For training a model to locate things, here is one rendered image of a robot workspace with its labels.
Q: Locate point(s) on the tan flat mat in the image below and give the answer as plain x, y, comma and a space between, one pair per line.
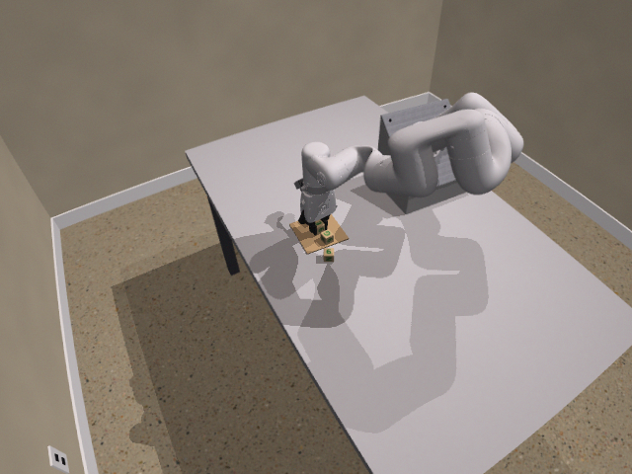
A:
312, 243

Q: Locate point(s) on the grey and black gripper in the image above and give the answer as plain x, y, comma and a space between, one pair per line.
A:
315, 208

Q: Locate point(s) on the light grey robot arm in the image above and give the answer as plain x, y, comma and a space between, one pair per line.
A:
413, 172

